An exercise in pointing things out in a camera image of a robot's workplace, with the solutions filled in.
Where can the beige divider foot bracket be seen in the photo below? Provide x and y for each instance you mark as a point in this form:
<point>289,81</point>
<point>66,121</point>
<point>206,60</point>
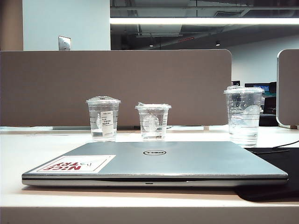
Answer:
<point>294,127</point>
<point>207,128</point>

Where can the metal wall switch plate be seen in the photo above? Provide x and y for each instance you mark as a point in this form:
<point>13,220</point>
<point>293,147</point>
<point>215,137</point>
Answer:
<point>64,43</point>

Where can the clear cup with round logo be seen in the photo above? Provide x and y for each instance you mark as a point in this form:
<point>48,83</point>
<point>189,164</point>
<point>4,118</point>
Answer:
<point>153,123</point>

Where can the background computer monitor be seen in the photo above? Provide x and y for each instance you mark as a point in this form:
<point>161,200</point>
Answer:
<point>265,88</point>

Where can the wide brown desk divider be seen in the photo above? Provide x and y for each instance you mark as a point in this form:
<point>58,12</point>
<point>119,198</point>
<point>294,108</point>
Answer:
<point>163,79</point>

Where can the clear cup with white label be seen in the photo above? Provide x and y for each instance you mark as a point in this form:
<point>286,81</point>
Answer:
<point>102,121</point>

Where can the brown divider with white edge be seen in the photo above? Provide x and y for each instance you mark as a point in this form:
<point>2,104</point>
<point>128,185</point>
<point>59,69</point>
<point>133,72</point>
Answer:
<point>289,88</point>

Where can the red LED ceiling sign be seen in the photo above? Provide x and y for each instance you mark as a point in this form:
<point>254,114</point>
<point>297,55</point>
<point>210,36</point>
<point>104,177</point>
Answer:
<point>187,39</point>

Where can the tall clear plastic cup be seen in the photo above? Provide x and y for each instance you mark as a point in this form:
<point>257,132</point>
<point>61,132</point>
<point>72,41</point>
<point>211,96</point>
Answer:
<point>244,116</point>

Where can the long white ceiling light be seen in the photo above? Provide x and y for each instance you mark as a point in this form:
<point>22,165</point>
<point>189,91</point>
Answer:
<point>198,20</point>

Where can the black mouse pad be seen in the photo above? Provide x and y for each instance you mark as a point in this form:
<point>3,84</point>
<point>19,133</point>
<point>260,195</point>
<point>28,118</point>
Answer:
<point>280,163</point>

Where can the black office chair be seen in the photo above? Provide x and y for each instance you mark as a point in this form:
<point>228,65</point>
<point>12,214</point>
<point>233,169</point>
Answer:
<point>269,107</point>

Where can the grey ceiling air duct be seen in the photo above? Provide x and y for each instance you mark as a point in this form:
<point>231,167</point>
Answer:
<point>161,30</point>

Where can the silver Dell laptop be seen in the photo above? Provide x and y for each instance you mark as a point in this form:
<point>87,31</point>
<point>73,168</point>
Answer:
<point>187,163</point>

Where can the small black number sign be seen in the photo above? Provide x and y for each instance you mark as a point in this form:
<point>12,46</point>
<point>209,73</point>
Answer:
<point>236,83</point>

